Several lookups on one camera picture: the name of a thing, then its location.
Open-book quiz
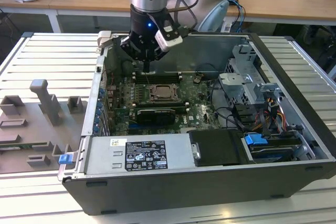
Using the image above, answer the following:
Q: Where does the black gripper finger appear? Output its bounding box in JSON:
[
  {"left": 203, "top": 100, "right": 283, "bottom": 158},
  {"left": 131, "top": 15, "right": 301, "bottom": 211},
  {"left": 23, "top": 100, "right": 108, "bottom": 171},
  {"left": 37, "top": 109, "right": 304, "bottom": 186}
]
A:
[
  {"left": 120, "top": 36, "right": 148, "bottom": 74},
  {"left": 146, "top": 48, "right": 169, "bottom": 74}
]

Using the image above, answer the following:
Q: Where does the CPU socket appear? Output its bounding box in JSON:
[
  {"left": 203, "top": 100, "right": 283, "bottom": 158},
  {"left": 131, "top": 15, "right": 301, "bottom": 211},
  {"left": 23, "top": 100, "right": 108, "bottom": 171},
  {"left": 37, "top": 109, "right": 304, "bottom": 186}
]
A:
[{"left": 145, "top": 82, "right": 183, "bottom": 104}]

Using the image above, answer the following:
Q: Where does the black graphics card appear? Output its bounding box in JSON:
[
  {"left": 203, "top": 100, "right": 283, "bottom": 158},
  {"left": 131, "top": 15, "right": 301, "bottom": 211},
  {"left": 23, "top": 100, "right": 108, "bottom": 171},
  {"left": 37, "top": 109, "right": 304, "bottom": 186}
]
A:
[{"left": 136, "top": 108, "right": 176, "bottom": 126}]

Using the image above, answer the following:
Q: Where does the green motherboard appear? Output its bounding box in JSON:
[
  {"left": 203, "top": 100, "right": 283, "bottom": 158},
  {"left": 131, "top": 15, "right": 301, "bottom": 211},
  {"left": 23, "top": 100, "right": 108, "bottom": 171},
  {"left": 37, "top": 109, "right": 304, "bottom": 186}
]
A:
[{"left": 104, "top": 73, "right": 224, "bottom": 137}]

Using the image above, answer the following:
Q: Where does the silver metal drive cage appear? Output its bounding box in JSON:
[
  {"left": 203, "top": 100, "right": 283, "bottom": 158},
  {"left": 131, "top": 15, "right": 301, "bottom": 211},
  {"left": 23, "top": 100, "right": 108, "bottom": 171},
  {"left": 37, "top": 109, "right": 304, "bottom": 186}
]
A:
[{"left": 217, "top": 44, "right": 287, "bottom": 109}]

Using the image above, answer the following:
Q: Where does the black plastic shroud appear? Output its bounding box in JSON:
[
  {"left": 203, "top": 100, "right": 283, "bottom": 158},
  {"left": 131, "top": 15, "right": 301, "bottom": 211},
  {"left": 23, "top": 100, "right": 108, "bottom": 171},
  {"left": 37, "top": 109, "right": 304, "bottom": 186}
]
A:
[{"left": 188, "top": 129, "right": 253, "bottom": 167}]

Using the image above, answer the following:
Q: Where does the silver power supply unit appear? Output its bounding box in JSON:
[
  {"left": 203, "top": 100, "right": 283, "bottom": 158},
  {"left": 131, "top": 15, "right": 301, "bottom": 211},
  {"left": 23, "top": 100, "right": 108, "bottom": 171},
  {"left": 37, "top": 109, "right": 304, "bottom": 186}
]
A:
[{"left": 75, "top": 133, "right": 202, "bottom": 176}]

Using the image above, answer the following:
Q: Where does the hard disk in blue carrier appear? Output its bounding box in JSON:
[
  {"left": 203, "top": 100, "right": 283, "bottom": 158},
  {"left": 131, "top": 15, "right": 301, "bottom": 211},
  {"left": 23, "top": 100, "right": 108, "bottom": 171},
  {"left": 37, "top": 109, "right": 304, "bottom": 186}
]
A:
[{"left": 243, "top": 133, "right": 302, "bottom": 163}]

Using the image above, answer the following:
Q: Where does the blue plastic latch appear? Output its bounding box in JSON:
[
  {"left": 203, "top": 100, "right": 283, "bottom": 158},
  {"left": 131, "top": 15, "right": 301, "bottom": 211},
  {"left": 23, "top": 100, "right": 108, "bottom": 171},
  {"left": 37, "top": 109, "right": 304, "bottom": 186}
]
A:
[{"left": 59, "top": 153, "right": 73, "bottom": 166}]

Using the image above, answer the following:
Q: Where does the grey parts rack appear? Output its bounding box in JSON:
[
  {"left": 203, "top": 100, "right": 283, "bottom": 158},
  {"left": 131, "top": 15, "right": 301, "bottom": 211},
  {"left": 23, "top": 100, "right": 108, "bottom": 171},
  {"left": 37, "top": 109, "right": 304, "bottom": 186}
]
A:
[{"left": 0, "top": 78, "right": 89, "bottom": 175}]

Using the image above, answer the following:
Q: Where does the black open PC case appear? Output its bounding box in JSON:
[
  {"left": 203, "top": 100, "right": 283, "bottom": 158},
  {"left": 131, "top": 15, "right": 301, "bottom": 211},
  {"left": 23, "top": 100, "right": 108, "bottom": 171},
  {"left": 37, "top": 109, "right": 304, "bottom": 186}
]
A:
[{"left": 58, "top": 30, "right": 336, "bottom": 216}]

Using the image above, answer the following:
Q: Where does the green circuit board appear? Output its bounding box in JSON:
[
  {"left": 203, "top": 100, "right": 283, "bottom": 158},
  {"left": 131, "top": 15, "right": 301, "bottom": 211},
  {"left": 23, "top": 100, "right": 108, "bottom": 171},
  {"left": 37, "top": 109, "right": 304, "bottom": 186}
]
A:
[{"left": 0, "top": 142, "right": 52, "bottom": 151}]

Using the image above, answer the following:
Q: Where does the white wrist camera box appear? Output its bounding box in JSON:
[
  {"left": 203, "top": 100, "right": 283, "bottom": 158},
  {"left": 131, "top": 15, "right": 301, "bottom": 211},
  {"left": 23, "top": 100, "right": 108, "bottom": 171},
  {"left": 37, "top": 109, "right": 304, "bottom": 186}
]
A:
[{"left": 154, "top": 19, "right": 184, "bottom": 52}]

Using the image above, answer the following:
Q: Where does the coloured power wire bundle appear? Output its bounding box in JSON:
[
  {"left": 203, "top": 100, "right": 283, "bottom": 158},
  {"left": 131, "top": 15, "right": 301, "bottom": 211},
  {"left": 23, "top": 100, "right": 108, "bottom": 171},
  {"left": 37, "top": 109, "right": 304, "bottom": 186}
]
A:
[{"left": 253, "top": 98, "right": 288, "bottom": 137}]

